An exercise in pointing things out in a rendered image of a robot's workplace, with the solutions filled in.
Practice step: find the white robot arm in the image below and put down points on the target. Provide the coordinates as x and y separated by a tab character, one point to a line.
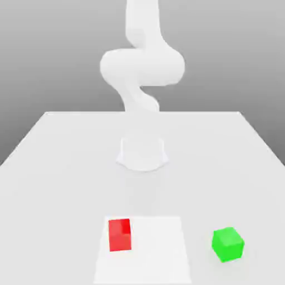
142	66

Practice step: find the small red cube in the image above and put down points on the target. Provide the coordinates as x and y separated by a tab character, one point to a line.
119	236

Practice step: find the small green cube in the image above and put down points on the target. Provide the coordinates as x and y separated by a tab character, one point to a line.
227	244

